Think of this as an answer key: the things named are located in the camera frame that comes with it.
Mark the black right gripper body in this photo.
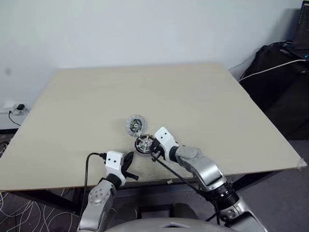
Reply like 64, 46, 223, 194
150, 141, 168, 162

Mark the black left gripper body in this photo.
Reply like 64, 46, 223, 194
120, 166, 140, 181

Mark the black silver spoked motor rotor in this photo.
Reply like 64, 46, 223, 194
134, 134, 155, 152

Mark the copper wound stator disc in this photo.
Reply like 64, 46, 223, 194
133, 139, 155, 156

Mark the motor end cap circuit board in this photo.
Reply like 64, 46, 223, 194
126, 114, 147, 137

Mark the silver robot torso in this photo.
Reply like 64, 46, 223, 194
103, 216, 242, 232

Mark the large black bag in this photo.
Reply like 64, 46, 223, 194
239, 44, 309, 141

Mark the dark laptop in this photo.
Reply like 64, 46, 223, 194
291, 0, 309, 59

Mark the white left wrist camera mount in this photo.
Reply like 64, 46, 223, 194
104, 150, 126, 186

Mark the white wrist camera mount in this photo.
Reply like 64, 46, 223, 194
154, 126, 180, 162
104, 150, 126, 186

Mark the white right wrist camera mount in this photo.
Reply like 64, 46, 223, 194
154, 126, 180, 162

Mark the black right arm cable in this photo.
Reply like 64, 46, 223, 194
152, 157, 219, 222

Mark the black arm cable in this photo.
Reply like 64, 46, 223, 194
82, 152, 107, 213
152, 157, 219, 222

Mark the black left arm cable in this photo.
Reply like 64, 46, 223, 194
82, 152, 107, 213

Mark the thin black adapter cable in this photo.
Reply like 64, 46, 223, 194
8, 110, 22, 127

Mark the white wall socket strip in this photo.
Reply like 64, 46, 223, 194
0, 101, 31, 116

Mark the white cable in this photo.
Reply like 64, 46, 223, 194
240, 58, 306, 80

